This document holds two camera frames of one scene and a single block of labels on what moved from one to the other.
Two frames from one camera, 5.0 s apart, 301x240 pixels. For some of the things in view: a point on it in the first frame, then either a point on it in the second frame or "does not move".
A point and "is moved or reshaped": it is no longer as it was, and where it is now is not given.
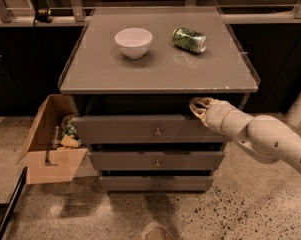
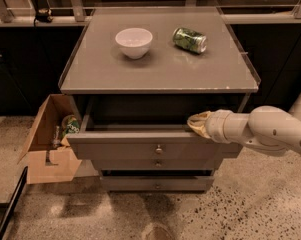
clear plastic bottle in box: (55, 142) does not move
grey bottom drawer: (156, 183) does not move
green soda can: (193, 41) does not move
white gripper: (217, 114) -> (215, 125)
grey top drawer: (149, 129) is moved or reshaped
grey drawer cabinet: (135, 71) does not move
